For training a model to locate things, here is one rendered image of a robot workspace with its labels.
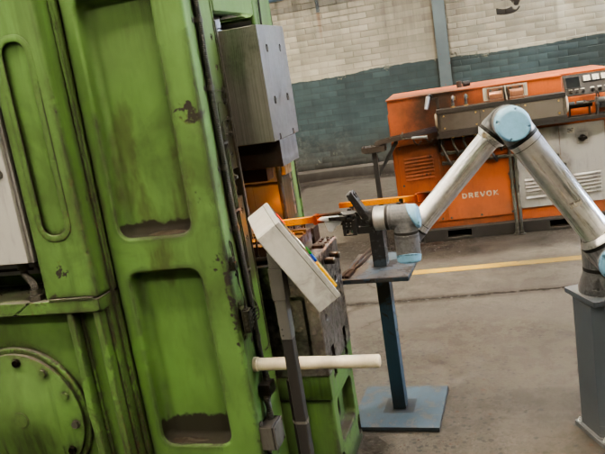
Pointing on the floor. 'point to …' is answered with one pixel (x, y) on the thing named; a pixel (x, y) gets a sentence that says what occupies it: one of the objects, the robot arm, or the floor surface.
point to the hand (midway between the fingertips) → (320, 217)
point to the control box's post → (293, 367)
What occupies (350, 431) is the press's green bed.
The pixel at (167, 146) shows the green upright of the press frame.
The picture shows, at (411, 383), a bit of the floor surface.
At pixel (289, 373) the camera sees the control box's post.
